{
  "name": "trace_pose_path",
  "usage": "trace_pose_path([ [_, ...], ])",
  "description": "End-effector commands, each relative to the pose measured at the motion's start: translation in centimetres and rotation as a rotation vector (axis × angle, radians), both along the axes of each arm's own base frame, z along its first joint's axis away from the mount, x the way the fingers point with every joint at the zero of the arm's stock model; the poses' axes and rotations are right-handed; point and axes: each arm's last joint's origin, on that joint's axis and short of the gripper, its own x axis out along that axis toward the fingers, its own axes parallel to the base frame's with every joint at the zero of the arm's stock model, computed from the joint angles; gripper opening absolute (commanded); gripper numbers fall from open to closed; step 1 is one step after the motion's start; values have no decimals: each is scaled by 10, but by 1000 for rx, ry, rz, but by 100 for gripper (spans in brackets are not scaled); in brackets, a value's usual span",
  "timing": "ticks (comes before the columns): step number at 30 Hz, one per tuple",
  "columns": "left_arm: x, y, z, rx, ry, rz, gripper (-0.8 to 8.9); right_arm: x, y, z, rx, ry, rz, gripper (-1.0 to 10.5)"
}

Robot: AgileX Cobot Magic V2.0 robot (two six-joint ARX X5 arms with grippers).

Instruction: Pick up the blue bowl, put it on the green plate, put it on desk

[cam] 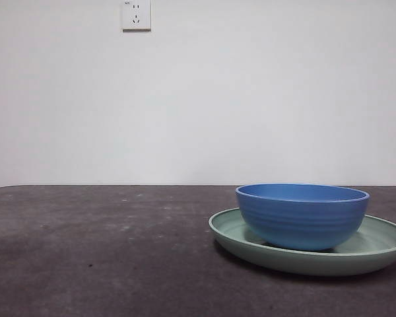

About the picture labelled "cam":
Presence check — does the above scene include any blue ribbed bowl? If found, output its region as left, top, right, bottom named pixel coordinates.
left=234, top=183, right=371, bottom=251

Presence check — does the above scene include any white wall socket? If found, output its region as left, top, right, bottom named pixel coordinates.
left=122, top=0, right=152, bottom=33

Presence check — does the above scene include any green round plate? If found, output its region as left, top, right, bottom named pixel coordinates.
left=208, top=207, right=396, bottom=277

